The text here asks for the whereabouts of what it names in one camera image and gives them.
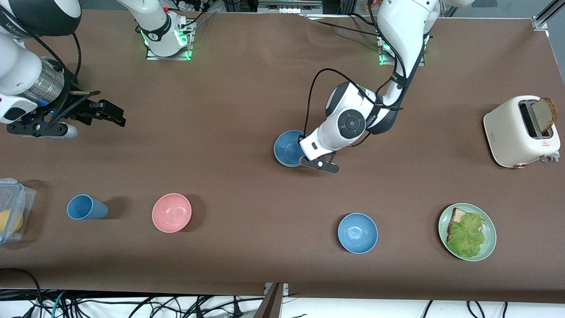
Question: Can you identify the cream toaster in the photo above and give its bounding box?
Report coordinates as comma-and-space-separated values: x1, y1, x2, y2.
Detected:
483, 95, 562, 169

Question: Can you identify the metal bracket post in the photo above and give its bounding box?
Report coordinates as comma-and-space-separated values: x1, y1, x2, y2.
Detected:
254, 283, 288, 318

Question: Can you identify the bread slice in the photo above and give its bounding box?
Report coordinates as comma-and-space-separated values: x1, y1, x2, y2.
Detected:
447, 208, 485, 241

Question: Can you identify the clear plastic food container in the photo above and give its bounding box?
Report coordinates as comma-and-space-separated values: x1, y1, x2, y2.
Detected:
0, 178, 37, 244

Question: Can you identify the blue cup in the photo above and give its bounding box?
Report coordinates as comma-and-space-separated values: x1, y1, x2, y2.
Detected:
67, 194, 109, 220

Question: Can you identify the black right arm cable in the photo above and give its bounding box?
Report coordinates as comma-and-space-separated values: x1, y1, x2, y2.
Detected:
7, 22, 84, 115

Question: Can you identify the green plate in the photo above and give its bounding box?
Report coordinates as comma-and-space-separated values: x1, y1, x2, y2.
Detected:
438, 203, 497, 262

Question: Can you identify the pink bowl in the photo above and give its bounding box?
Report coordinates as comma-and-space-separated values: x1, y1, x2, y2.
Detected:
152, 193, 192, 233

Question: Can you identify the black cable on table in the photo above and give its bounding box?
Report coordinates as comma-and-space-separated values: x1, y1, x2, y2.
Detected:
305, 14, 384, 37

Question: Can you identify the blue bowl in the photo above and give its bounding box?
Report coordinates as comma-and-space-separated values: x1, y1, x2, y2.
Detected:
273, 130, 309, 167
338, 213, 379, 254

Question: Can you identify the green lettuce leaf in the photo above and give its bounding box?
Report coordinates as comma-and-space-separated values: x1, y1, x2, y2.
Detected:
447, 213, 486, 259

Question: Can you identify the black looped cable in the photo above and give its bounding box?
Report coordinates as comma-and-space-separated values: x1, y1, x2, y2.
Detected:
0, 267, 44, 318

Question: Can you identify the teal cable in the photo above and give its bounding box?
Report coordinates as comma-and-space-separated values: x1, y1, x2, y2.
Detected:
51, 291, 68, 318

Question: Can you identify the brown toast slice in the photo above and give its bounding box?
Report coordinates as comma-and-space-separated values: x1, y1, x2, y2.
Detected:
530, 97, 558, 136

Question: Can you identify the aluminium frame profile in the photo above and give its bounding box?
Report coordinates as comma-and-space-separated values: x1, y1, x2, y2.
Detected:
258, 0, 323, 14

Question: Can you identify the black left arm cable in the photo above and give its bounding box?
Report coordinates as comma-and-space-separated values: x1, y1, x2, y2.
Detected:
304, 68, 404, 134

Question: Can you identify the brown table cover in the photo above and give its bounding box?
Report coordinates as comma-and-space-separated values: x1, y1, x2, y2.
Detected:
0, 10, 565, 305

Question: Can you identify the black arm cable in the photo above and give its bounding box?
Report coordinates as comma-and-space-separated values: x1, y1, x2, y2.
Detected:
304, 68, 404, 134
7, 22, 84, 115

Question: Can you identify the yellow food item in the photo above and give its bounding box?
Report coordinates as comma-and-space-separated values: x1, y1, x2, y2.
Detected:
0, 210, 23, 235

